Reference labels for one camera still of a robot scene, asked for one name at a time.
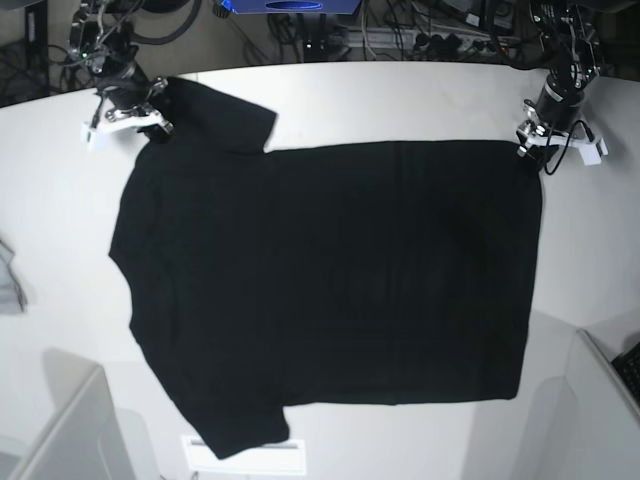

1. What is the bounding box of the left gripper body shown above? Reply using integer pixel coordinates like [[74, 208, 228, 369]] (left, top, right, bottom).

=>
[[517, 74, 585, 145]]

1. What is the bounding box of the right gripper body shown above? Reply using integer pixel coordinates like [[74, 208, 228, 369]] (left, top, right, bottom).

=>
[[94, 59, 168, 126]]

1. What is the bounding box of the black T-shirt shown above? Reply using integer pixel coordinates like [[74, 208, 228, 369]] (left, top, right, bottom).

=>
[[110, 78, 542, 459]]

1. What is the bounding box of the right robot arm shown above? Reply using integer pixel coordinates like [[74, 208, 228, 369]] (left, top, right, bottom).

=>
[[68, 1, 174, 147]]

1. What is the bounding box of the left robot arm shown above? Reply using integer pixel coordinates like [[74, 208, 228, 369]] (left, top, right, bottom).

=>
[[516, 1, 608, 176]]

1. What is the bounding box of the blue box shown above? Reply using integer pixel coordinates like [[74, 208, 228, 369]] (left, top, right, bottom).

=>
[[221, 0, 361, 15]]

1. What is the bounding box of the white power strip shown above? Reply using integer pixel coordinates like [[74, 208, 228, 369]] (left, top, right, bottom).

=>
[[336, 27, 490, 57]]

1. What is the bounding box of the black keyboard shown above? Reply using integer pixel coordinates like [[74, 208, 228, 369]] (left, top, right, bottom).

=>
[[612, 344, 640, 402]]

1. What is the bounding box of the right white partition panel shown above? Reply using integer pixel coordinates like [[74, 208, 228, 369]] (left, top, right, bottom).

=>
[[511, 330, 639, 480]]

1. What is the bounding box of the white partition panel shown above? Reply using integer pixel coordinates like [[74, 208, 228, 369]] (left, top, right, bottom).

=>
[[8, 364, 136, 480], [511, 330, 639, 480]]

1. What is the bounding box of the left white partition panel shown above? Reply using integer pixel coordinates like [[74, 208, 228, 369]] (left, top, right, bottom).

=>
[[8, 364, 136, 480]]

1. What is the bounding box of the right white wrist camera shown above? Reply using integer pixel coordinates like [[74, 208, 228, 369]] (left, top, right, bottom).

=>
[[80, 118, 149, 151]]

